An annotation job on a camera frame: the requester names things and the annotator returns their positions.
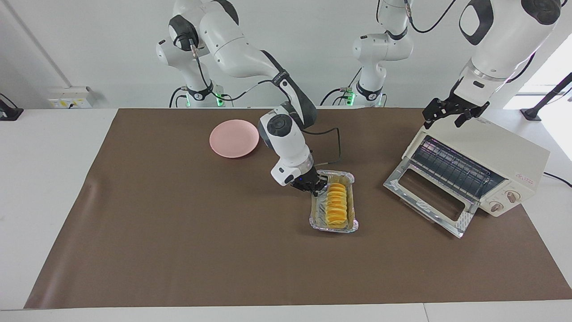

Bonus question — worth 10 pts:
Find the yellow sliced bread loaf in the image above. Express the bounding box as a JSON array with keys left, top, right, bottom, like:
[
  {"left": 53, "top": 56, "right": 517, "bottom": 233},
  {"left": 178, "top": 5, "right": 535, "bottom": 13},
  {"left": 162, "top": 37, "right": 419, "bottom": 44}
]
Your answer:
[{"left": 325, "top": 182, "right": 350, "bottom": 225}]

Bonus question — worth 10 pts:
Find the aluminium foil tray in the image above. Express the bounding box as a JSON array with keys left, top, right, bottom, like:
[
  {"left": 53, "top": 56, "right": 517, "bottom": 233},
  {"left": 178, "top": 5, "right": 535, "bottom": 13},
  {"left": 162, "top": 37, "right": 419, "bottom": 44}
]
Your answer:
[{"left": 308, "top": 169, "right": 359, "bottom": 234}]

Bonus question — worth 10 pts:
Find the metal oven rack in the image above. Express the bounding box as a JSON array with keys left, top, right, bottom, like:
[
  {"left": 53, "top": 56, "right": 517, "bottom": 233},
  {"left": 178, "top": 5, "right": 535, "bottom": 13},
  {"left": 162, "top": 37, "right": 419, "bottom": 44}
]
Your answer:
[{"left": 411, "top": 136, "right": 505, "bottom": 202}]

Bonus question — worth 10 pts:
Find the cream toaster oven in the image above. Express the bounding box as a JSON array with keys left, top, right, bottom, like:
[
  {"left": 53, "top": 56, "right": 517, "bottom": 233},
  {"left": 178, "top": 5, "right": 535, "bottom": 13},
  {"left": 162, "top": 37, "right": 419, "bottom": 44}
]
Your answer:
[{"left": 383, "top": 117, "right": 551, "bottom": 238}]

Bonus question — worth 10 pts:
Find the glass oven door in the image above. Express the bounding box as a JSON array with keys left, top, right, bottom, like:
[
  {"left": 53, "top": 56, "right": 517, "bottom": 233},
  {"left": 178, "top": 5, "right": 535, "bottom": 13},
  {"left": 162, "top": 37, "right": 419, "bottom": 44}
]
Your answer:
[{"left": 383, "top": 162, "right": 479, "bottom": 238}]

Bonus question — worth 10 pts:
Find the pink round plate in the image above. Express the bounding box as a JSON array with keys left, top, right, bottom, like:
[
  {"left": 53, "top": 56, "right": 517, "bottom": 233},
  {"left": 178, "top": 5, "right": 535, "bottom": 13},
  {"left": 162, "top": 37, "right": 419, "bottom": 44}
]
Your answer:
[{"left": 209, "top": 119, "right": 260, "bottom": 158}]

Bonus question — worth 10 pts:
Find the brown table mat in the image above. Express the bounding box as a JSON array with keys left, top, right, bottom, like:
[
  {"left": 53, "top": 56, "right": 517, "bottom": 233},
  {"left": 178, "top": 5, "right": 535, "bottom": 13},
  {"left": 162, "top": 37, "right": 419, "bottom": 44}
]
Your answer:
[{"left": 25, "top": 107, "right": 572, "bottom": 309}]

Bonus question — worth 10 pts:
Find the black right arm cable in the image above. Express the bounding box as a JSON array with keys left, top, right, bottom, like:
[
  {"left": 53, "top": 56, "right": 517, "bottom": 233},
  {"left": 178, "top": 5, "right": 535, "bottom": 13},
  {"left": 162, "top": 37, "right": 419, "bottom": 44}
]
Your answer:
[{"left": 190, "top": 40, "right": 342, "bottom": 164}]

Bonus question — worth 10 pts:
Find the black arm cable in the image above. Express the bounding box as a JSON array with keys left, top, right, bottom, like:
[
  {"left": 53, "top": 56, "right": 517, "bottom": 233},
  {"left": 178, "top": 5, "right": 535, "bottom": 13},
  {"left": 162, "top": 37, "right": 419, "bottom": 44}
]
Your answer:
[
  {"left": 404, "top": 0, "right": 458, "bottom": 34},
  {"left": 190, "top": 40, "right": 342, "bottom": 164}
]

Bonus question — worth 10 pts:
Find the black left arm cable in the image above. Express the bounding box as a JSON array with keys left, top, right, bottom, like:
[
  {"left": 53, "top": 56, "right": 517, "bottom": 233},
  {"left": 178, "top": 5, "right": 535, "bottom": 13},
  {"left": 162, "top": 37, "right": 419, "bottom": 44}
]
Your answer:
[{"left": 404, "top": 0, "right": 458, "bottom": 34}]

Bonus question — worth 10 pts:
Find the black camera stand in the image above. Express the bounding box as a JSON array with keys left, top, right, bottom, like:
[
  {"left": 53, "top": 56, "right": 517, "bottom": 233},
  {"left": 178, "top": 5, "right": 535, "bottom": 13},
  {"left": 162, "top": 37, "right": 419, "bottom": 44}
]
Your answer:
[{"left": 521, "top": 73, "right": 572, "bottom": 121}]

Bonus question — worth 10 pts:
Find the black base cable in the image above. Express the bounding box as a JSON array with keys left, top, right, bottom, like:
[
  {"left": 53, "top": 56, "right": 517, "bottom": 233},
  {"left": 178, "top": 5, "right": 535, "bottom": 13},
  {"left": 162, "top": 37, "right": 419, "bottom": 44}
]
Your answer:
[
  {"left": 169, "top": 87, "right": 188, "bottom": 108},
  {"left": 320, "top": 67, "right": 362, "bottom": 107}
]

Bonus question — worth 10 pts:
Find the black oven power cord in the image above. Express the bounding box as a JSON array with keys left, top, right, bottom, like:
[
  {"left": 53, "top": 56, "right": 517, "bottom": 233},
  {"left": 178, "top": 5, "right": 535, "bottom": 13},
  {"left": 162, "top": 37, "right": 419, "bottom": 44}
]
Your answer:
[{"left": 543, "top": 172, "right": 572, "bottom": 187}]

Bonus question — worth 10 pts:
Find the white wall power socket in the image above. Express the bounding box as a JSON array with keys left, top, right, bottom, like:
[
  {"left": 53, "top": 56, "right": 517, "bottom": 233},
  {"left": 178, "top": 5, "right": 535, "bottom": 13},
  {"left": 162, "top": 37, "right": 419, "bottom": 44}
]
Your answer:
[{"left": 48, "top": 87, "right": 94, "bottom": 109}]

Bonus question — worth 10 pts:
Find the black clamp mount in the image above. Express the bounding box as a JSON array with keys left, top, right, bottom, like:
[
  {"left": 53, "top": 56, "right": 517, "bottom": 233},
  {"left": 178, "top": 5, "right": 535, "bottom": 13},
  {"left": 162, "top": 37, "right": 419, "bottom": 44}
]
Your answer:
[{"left": 0, "top": 93, "right": 24, "bottom": 121}]

